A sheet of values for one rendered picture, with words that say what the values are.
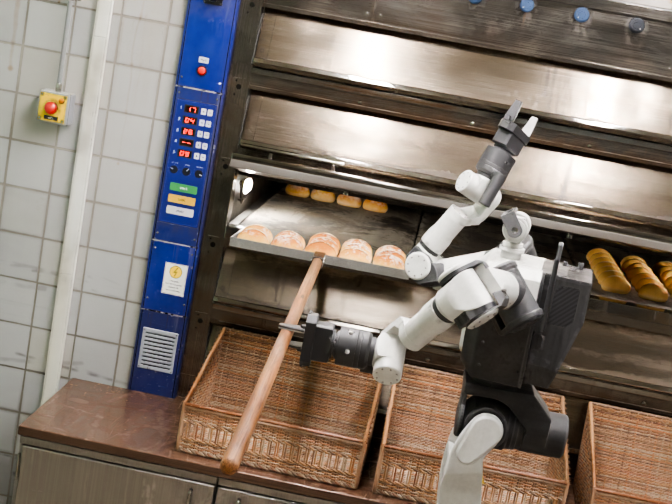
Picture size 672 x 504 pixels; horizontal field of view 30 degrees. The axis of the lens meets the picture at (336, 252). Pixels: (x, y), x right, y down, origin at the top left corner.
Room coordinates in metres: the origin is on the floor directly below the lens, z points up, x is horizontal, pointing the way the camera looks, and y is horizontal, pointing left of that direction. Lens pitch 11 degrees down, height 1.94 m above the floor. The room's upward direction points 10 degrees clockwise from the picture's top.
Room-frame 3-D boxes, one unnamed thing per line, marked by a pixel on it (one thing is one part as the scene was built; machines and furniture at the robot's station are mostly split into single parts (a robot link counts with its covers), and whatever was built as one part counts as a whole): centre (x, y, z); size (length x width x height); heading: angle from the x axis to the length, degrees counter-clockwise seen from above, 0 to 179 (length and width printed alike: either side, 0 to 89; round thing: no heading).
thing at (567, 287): (3.08, -0.49, 1.27); 0.34 x 0.30 x 0.36; 170
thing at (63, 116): (4.01, 0.97, 1.46); 0.10 x 0.07 x 0.10; 86
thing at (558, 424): (3.09, -0.52, 1.00); 0.28 x 0.13 x 0.18; 88
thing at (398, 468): (3.68, -0.52, 0.72); 0.56 x 0.49 x 0.28; 87
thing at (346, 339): (2.74, -0.02, 1.20); 0.12 x 0.10 x 0.13; 87
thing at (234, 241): (3.87, 0.04, 1.19); 0.55 x 0.36 x 0.03; 88
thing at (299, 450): (3.72, 0.07, 0.72); 0.56 x 0.49 x 0.28; 85
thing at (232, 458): (2.75, 0.08, 1.20); 1.71 x 0.03 x 0.03; 178
